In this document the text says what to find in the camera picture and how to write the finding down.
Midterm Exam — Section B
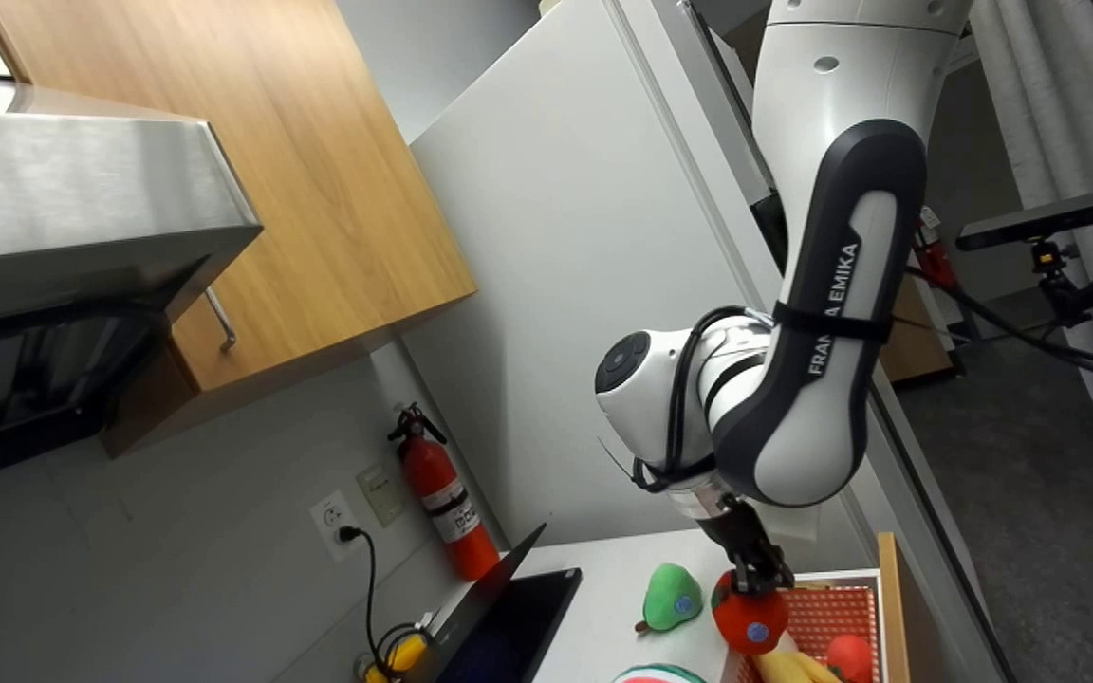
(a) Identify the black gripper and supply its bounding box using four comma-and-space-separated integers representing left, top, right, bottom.
695, 493, 797, 601

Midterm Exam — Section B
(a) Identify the orange round plush toy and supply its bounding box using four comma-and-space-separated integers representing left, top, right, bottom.
711, 568, 793, 659

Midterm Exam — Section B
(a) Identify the green plush toy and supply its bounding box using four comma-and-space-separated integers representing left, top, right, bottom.
633, 563, 711, 636

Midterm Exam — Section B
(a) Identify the wooden kitchen drawer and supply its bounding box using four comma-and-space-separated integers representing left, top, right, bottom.
721, 528, 919, 683

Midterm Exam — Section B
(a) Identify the red mesh drawer mat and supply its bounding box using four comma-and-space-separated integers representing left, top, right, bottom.
778, 576, 885, 683

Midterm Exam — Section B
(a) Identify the yellow plush banana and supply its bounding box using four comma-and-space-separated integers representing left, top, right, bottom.
750, 642, 841, 683

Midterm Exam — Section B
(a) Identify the red round toy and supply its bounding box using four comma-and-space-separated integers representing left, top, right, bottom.
818, 630, 880, 683

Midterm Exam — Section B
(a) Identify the black induction cooktop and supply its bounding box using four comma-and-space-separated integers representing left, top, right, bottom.
425, 520, 583, 683

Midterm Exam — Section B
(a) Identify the brown wooden door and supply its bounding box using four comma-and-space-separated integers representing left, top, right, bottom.
880, 270, 961, 388

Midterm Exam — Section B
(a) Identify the red fire extinguisher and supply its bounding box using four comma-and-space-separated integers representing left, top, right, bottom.
383, 402, 503, 583

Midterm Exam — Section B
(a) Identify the yellow plug adapter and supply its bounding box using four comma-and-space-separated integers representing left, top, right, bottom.
361, 626, 436, 683

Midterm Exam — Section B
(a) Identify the grey curtain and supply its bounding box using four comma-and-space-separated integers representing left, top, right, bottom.
967, 0, 1093, 469

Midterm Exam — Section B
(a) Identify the wooden upper cabinet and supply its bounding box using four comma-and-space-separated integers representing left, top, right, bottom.
0, 0, 482, 394

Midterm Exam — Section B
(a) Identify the steel range hood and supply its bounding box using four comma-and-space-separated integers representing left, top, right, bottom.
0, 81, 264, 496

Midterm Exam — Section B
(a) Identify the beige wall plate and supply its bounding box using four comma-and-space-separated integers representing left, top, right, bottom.
354, 454, 410, 532

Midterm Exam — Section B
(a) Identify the black power cable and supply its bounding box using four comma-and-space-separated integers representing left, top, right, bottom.
337, 522, 444, 675

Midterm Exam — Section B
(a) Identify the black camera boom stand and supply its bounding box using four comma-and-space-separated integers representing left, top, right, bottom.
1032, 238, 1093, 334

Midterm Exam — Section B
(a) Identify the white wall outlet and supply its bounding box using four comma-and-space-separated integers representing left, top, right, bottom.
306, 489, 367, 566

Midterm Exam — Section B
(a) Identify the black camera on boom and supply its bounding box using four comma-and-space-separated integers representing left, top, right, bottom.
957, 186, 1093, 255

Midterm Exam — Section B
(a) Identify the metal cabinet handle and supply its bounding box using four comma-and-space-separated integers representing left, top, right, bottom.
202, 283, 240, 360

